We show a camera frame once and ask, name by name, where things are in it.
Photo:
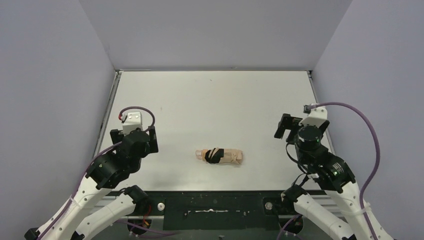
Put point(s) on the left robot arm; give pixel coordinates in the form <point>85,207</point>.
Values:
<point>74,220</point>

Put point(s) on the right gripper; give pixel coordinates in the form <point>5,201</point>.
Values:
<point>284,125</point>

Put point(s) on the beige folding umbrella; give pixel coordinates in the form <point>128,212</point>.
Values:
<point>220,156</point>

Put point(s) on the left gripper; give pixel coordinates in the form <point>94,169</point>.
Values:
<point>153,139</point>

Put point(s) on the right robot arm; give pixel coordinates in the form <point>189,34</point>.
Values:
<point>333,176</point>

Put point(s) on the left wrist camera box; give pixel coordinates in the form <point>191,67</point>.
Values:
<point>131,121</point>

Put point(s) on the aluminium frame rail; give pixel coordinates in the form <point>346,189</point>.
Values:
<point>307,207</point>

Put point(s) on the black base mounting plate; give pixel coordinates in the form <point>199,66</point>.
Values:
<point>215,210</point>

